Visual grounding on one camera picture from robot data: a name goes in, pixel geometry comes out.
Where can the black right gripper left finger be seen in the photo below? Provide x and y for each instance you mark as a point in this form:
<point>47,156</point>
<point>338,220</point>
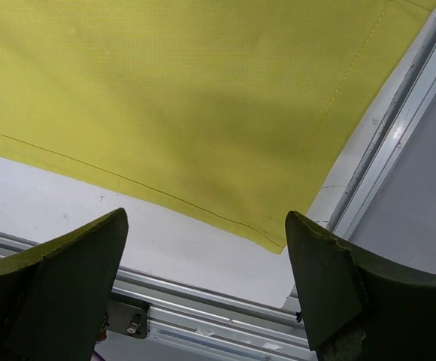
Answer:
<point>53,296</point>

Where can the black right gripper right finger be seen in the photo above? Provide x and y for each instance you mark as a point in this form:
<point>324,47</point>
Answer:
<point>357,305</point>

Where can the yellow-green trousers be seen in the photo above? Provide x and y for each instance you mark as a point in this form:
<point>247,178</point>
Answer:
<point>230,112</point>

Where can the aluminium rail frame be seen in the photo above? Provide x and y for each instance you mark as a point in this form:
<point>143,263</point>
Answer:
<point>210,290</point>

